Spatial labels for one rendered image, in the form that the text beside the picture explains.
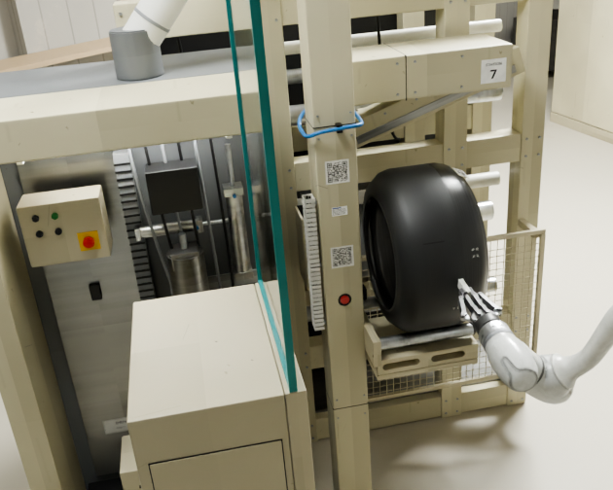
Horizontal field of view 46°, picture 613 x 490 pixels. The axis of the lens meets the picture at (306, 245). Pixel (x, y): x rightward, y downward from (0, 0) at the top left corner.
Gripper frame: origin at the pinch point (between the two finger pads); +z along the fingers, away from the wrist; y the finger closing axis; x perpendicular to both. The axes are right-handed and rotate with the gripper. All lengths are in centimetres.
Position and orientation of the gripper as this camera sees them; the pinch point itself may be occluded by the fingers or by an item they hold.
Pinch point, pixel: (464, 289)
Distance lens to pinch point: 224.5
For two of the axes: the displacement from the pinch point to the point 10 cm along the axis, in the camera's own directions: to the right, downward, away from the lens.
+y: -9.8, 1.5, -1.4
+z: -2.0, -5.3, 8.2
